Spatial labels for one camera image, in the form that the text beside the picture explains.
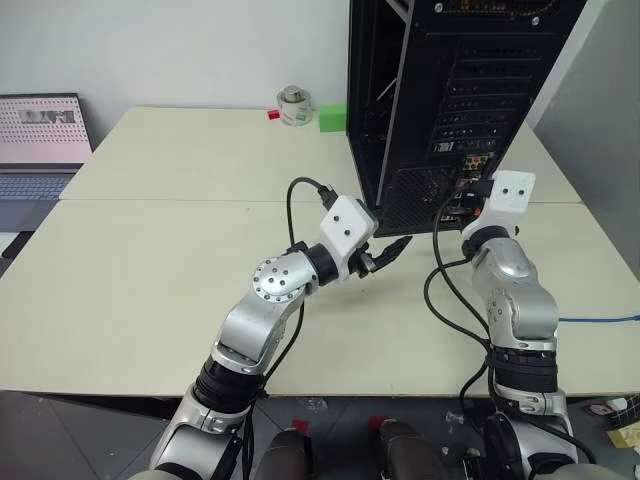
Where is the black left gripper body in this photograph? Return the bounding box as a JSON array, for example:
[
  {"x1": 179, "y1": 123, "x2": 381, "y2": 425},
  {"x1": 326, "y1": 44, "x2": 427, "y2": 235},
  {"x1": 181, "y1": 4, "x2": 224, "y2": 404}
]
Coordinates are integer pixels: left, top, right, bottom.
[{"x1": 350, "y1": 241, "x2": 382, "y2": 277}]

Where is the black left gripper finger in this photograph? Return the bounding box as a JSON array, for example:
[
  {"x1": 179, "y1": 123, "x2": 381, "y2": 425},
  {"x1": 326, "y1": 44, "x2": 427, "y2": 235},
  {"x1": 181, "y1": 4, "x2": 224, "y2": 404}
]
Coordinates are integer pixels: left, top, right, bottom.
[
  {"x1": 375, "y1": 235, "x2": 414, "y2": 259},
  {"x1": 370, "y1": 245, "x2": 407, "y2": 274}
]

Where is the black computer tower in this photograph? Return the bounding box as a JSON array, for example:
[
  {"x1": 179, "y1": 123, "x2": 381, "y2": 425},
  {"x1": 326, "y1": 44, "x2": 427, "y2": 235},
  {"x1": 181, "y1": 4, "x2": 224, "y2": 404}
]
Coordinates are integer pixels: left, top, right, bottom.
[{"x1": 347, "y1": 0, "x2": 587, "y2": 239}]

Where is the green block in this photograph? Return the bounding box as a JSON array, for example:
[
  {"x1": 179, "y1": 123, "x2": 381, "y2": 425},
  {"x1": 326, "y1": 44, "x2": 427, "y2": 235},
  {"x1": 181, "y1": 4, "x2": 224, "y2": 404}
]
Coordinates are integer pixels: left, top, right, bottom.
[{"x1": 318, "y1": 104, "x2": 348, "y2": 134}]

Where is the white tape roll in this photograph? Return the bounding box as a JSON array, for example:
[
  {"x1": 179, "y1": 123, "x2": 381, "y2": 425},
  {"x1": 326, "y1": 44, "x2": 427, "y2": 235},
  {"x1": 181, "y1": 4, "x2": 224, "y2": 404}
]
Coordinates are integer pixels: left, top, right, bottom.
[{"x1": 277, "y1": 93, "x2": 315, "y2": 128}]

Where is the dark brown rounded shape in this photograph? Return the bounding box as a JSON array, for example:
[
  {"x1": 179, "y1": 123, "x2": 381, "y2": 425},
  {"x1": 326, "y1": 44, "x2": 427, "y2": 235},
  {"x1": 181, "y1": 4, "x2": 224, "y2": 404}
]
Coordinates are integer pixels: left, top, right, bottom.
[{"x1": 375, "y1": 418, "x2": 437, "y2": 480}]

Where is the dark grey rounded shape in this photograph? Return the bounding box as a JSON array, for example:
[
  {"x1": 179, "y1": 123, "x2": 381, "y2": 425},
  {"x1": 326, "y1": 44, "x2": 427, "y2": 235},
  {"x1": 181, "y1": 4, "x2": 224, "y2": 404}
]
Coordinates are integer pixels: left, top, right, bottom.
[{"x1": 268, "y1": 429, "x2": 315, "y2": 480}]

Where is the yellow cardboard piece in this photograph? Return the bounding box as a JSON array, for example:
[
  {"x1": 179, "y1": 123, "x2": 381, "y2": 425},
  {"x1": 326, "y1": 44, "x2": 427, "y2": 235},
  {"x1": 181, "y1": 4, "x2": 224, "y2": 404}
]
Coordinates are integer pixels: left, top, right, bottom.
[{"x1": 606, "y1": 426, "x2": 637, "y2": 447}]

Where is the grey open laptop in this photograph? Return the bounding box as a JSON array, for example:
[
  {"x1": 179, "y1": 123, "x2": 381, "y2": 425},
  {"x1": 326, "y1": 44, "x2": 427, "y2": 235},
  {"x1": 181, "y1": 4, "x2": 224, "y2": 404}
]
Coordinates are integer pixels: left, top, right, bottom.
[{"x1": 0, "y1": 92, "x2": 95, "y2": 234}]

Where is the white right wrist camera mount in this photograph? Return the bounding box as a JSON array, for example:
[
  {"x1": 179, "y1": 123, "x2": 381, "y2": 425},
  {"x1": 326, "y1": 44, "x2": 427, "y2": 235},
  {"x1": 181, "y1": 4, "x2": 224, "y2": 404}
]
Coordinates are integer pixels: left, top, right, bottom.
[{"x1": 462, "y1": 169, "x2": 537, "y2": 239}]

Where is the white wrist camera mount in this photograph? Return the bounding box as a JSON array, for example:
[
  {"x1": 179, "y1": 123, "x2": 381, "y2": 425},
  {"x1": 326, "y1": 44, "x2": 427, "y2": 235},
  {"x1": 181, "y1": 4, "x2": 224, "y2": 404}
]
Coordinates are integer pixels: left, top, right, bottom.
[
  {"x1": 462, "y1": 169, "x2": 537, "y2": 239},
  {"x1": 319, "y1": 195, "x2": 380, "y2": 279}
]

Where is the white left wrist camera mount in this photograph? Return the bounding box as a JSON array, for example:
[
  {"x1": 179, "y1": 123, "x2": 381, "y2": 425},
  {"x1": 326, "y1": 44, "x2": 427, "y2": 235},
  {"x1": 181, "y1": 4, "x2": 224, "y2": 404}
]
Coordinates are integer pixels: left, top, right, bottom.
[{"x1": 319, "y1": 195, "x2": 380, "y2": 279}]

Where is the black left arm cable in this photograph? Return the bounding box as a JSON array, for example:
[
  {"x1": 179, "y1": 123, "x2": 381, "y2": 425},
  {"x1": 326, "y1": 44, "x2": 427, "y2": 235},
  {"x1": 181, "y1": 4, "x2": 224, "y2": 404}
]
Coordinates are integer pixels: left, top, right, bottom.
[{"x1": 242, "y1": 177, "x2": 341, "y2": 480}]

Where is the blue ethernet cable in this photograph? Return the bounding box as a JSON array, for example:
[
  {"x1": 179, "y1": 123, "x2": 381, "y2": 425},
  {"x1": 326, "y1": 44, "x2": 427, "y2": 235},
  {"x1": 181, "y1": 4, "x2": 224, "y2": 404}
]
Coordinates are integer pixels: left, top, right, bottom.
[{"x1": 555, "y1": 313, "x2": 640, "y2": 325}]

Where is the white wire basket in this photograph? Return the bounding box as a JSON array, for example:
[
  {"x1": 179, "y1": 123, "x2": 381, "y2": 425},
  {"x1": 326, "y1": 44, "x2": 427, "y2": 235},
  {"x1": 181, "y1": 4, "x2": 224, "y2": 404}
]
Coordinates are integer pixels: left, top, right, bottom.
[{"x1": 606, "y1": 393, "x2": 640, "y2": 427}]

